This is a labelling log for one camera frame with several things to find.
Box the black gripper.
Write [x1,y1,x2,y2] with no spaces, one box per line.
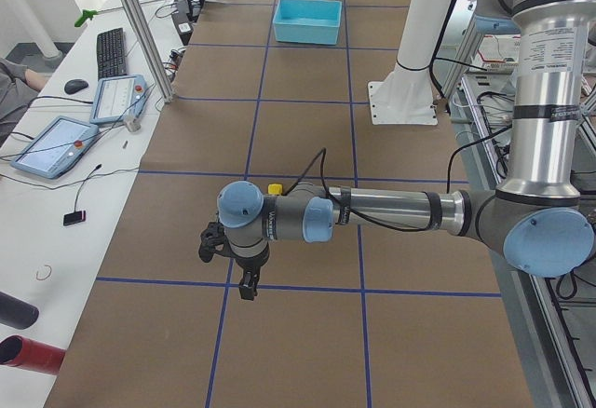
[235,250,270,301]

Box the yellow beetle toy car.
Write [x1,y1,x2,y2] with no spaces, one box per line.
[267,183,283,196]

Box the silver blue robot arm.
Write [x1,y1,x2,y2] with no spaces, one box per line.
[214,0,595,300]

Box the small black device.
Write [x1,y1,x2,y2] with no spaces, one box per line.
[62,211,87,226]

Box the upper teach pendant tablet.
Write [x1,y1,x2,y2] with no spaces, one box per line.
[89,75,147,125]

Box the teach pendant tablet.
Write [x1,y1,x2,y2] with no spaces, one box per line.
[10,116,99,179]
[89,75,147,125]

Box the lower teach pendant tablet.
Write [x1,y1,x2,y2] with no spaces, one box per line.
[10,116,99,179]

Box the black tube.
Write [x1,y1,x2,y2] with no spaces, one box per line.
[0,292,39,330]

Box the red tube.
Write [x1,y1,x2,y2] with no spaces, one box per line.
[1,335,66,375]

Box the black computer mouse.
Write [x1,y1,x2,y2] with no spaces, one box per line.
[63,79,89,95]

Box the light blue plastic bin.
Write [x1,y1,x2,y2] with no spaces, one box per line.
[273,0,343,46]

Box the black keyboard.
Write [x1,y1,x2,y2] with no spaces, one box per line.
[96,27,128,79]

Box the seated person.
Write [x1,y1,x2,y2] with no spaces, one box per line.
[1,58,47,144]

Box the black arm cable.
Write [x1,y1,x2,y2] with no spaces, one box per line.
[283,147,516,232]

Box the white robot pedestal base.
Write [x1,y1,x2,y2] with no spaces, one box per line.
[368,0,453,126]

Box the green handle tool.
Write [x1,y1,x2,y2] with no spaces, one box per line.
[74,9,99,28]

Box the aluminium frame post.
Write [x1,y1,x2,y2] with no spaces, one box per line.
[120,0,174,104]

